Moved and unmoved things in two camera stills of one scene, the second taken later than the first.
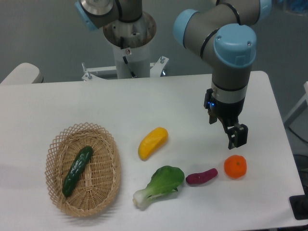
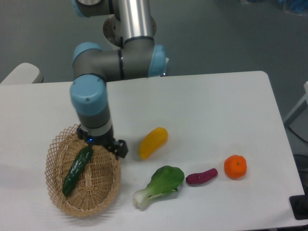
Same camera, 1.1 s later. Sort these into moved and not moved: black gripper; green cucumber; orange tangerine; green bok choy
Moved: black gripper
Not moved: green cucumber; orange tangerine; green bok choy
